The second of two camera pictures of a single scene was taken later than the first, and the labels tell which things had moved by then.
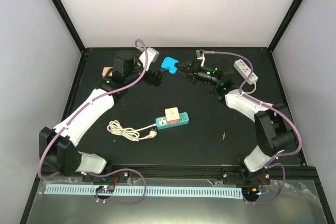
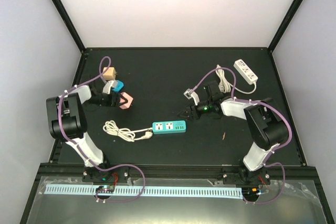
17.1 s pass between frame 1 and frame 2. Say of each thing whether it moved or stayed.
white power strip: stayed
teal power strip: moved
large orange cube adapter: stayed
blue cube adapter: moved
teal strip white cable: moved
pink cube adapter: moved
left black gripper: moved
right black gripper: moved
